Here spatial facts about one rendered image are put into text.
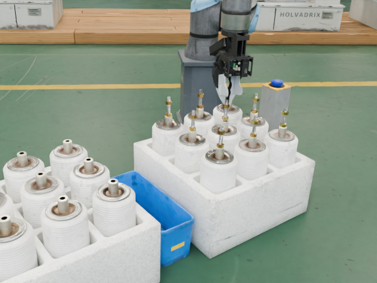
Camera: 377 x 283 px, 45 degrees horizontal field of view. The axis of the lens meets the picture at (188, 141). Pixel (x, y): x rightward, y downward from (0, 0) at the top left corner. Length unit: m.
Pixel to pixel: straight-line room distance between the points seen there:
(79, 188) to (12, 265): 0.25
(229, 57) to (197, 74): 0.63
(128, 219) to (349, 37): 2.81
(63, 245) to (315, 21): 2.86
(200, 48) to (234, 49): 0.63
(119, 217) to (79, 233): 0.09
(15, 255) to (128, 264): 0.26
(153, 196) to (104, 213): 0.33
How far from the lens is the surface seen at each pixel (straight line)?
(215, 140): 1.29
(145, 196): 1.35
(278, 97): 1.52
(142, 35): 3.19
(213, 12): 1.78
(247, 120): 1.40
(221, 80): 1.25
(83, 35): 3.20
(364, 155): 1.88
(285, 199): 1.34
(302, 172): 1.34
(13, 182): 1.16
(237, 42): 1.17
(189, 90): 1.83
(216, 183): 1.16
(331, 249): 1.34
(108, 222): 1.02
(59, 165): 1.18
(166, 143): 1.31
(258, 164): 1.23
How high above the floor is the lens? 0.81
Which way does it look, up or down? 27 degrees down
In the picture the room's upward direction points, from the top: 2 degrees clockwise
